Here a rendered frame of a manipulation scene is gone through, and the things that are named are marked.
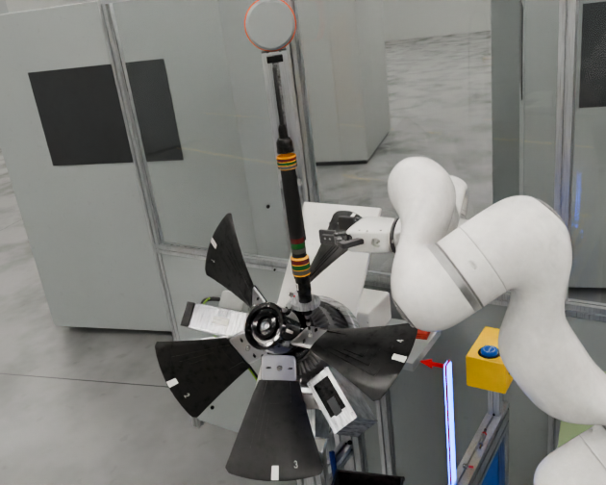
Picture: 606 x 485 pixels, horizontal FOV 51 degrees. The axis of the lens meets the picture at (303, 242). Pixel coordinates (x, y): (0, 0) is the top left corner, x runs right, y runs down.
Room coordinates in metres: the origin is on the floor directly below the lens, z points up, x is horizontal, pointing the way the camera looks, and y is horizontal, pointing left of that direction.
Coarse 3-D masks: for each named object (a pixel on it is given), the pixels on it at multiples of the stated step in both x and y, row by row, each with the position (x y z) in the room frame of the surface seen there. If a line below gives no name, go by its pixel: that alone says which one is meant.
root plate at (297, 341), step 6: (306, 330) 1.38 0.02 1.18; (312, 330) 1.38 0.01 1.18; (318, 330) 1.37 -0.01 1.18; (324, 330) 1.37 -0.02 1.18; (300, 336) 1.36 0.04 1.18; (306, 336) 1.35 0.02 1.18; (318, 336) 1.35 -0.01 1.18; (294, 342) 1.33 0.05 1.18; (300, 342) 1.33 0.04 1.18; (306, 342) 1.33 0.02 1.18; (312, 342) 1.32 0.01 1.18
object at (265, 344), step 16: (272, 304) 1.38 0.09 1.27; (256, 320) 1.38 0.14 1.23; (272, 320) 1.36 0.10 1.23; (288, 320) 1.35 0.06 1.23; (304, 320) 1.43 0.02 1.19; (256, 336) 1.36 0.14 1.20; (272, 336) 1.34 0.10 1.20; (288, 336) 1.34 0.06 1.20; (288, 352) 1.39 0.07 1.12; (304, 352) 1.38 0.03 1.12
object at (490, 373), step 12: (480, 336) 1.43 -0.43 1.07; (492, 336) 1.42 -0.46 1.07; (480, 348) 1.37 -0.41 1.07; (468, 360) 1.34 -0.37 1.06; (480, 360) 1.33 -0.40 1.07; (492, 360) 1.31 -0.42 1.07; (468, 372) 1.34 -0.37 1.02; (480, 372) 1.33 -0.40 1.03; (492, 372) 1.31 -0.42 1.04; (504, 372) 1.29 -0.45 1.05; (468, 384) 1.34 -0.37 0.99; (480, 384) 1.33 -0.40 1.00; (492, 384) 1.31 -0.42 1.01; (504, 384) 1.29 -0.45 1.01
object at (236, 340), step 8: (240, 336) 1.42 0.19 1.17; (232, 344) 1.42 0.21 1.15; (240, 344) 1.42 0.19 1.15; (248, 344) 1.41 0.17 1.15; (240, 352) 1.42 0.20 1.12; (248, 352) 1.42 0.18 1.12; (256, 352) 1.41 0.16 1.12; (264, 352) 1.41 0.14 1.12; (248, 360) 1.42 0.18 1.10; (256, 360) 1.41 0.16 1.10
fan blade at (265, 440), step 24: (264, 384) 1.30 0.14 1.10; (288, 384) 1.31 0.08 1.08; (264, 408) 1.26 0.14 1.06; (288, 408) 1.27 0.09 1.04; (240, 432) 1.23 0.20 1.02; (264, 432) 1.22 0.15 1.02; (288, 432) 1.23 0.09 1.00; (312, 432) 1.24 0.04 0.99; (240, 456) 1.19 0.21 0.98; (264, 456) 1.19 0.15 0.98; (288, 456) 1.19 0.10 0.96; (312, 456) 1.20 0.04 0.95; (264, 480) 1.16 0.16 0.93; (288, 480) 1.16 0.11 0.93
